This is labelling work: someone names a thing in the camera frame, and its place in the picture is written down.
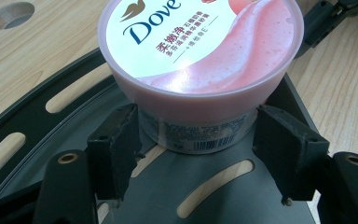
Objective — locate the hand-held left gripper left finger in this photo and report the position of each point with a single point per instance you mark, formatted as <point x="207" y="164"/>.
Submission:
<point x="115" y="155"/>

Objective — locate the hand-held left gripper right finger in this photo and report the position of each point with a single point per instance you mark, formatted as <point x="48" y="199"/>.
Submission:
<point x="289" y="155"/>

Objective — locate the pink tub with white lid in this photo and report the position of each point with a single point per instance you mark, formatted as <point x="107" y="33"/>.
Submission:
<point x="199" y="62"/>

